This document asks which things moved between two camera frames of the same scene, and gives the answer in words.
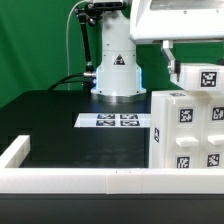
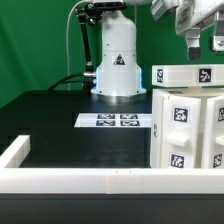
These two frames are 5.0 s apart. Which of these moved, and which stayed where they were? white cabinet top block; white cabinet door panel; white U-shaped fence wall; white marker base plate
Moved: white cabinet top block; white cabinet door panel
Stayed: white U-shaped fence wall; white marker base plate
